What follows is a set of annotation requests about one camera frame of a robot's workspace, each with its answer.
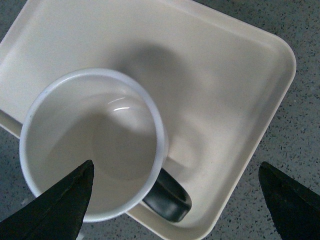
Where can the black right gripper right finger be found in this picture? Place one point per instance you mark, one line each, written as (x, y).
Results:
(294, 208)

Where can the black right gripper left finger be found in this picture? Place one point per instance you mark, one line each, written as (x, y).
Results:
(58, 213)

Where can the white smiley mug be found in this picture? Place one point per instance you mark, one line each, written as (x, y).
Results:
(104, 116)

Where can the beige rectangular tray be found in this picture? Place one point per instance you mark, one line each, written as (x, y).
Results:
(218, 82)

